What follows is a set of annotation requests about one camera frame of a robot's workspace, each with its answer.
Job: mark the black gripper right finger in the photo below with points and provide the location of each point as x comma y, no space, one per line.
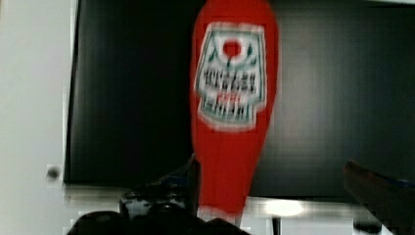
390,200

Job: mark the silver toaster oven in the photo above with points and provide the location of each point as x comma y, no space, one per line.
346,92

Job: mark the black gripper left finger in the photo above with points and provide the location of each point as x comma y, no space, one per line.
178,189

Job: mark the red ketchup bottle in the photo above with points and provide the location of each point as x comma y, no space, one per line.
233,86

